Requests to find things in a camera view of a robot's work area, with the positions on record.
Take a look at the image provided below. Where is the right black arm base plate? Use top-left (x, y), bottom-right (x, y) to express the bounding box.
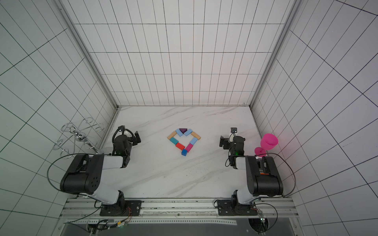
top-left (214, 200), bottom-right (258, 216)

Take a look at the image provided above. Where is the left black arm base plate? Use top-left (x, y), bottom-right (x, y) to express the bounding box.
top-left (99, 200), bottom-right (142, 217)

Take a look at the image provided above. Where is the red block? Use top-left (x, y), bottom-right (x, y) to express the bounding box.
top-left (175, 143), bottom-right (185, 150)

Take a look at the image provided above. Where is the chrome cup holder rack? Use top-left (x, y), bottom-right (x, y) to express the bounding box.
top-left (52, 117), bottom-right (104, 159)

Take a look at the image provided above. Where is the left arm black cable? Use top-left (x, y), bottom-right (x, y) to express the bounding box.
top-left (46, 152), bottom-right (104, 225)

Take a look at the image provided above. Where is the teal block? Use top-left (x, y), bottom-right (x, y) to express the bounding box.
top-left (169, 137), bottom-right (179, 145)

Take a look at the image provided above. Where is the natural wood block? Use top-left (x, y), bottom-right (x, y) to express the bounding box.
top-left (167, 131), bottom-right (177, 140)
top-left (191, 131), bottom-right (201, 140)

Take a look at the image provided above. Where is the pink plastic goblet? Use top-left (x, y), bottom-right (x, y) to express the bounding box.
top-left (255, 133), bottom-right (279, 157)

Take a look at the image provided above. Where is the aluminium mounting rail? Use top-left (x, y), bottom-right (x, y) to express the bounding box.
top-left (60, 197), bottom-right (296, 219)

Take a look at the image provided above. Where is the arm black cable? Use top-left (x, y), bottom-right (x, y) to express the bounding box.
top-left (255, 152), bottom-right (297, 228)
top-left (46, 152), bottom-right (104, 225)

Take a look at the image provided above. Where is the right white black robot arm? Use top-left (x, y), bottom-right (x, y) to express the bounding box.
top-left (220, 133), bottom-right (284, 214)

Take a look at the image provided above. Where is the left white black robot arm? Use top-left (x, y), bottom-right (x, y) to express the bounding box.
top-left (60, 126), bottom-right (141, 216)

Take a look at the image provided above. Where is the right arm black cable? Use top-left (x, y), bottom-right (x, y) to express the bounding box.
top-left (255, 152), bottom-right (297, 228)

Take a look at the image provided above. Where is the magenta block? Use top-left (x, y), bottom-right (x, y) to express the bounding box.
top-left (185, 144), bottom-right (193, 152)

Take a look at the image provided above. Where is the light blue block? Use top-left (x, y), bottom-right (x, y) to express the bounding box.
top-left (184, 129), bottom-right (193, 136)
top-left (175, 129), bottom-right (184, 137)
top-left (190, 137), bottom-right (198, 145)

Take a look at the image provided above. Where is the dark blue cube block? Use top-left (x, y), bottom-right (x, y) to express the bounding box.
top-left (181, 149), bottom-right (188, 156)

